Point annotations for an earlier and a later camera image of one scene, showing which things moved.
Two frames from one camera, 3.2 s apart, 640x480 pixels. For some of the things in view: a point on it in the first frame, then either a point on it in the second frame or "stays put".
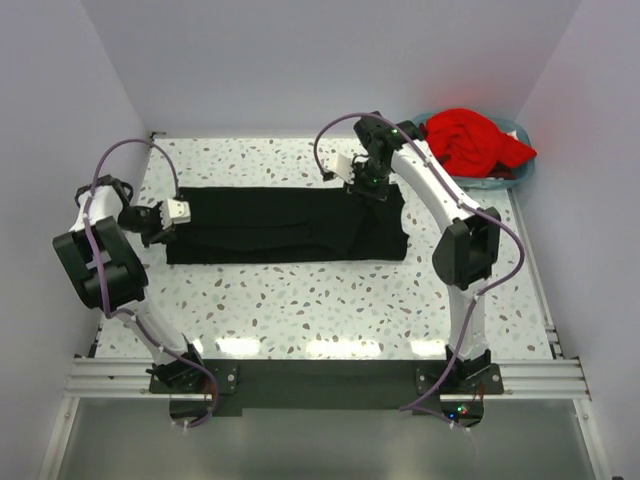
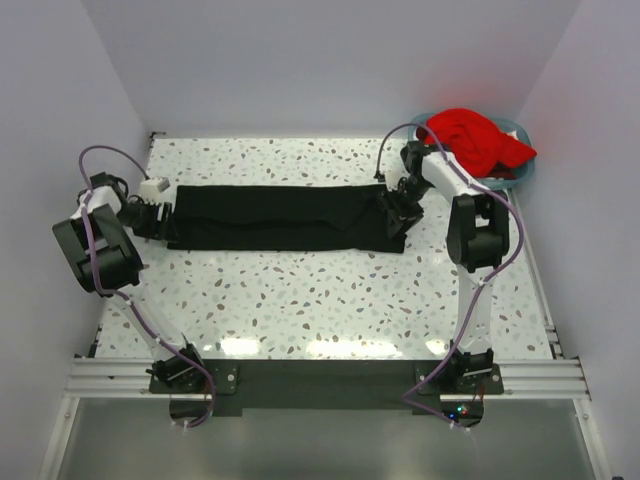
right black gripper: x=358 y=188 → x=402 y=221
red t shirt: x=471 y=145 stays put
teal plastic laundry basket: x=506 y=179 stays put
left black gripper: x=159 y=235 stays put
